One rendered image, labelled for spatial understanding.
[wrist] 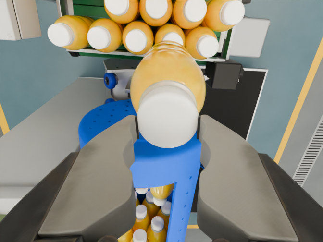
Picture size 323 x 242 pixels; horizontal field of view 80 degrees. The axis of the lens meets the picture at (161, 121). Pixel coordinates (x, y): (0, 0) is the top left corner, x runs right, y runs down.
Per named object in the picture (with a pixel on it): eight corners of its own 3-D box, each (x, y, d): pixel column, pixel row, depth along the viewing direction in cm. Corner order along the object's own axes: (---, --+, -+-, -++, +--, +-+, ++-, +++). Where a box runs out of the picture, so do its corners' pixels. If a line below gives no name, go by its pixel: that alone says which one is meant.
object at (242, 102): (174, 201, 214) (176, 213, 201) (192, 61, 146) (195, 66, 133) (220, 201, 217) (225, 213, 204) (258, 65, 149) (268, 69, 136)
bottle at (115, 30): (96, 29, 53) (72, 32, 37) (116, 12, 52) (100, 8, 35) (114, 51, 56) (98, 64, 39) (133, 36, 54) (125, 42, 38)
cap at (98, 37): (84, 35, 37) (81, 35, 36) (99, 22, 36) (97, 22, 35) (98, 52, 39) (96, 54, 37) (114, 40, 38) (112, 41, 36)
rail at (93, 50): (70, 49, 50) (66, 51, 48) (70, 46, 50) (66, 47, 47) (221, 60, 53) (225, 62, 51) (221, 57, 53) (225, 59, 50)
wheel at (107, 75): (110, 91, 52) (117, 90, 53) (109, 74, 50) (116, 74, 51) (102, 87, 55) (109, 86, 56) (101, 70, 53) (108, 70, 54)
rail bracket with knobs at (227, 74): (195, 78, 60) (204, 89, 51) (199, 54, 57) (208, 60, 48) (227, 80, 61) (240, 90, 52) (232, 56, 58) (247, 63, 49)
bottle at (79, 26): (102, 46, 55) (80, 56, 39) (76, 42, 55) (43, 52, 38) (102, 18, 52) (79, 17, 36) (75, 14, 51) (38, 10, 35)
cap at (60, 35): (72, 47, 38) (69, 48, 36) (52, 44, 38) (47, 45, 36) (71, 25, 36) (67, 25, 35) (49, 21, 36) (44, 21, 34)
